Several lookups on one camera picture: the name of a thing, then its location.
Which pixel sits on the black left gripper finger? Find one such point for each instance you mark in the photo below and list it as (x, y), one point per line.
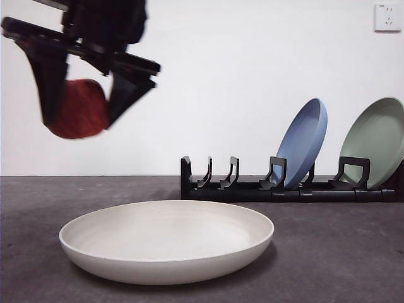
(126, 94)
(49, 85)

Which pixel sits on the red apple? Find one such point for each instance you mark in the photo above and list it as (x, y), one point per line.
(82, 110)

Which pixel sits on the cream yellow plate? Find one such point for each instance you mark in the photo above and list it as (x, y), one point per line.
(164, 246)

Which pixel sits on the black plate rack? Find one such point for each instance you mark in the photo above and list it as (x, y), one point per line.
(240, 194)

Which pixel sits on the blue plate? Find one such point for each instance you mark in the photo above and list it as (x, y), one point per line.
(303, 142)

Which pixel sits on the green plate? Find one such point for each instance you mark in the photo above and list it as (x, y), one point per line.
(375, 139)

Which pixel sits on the white wall socket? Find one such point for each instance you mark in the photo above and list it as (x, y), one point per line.
(385, 17)

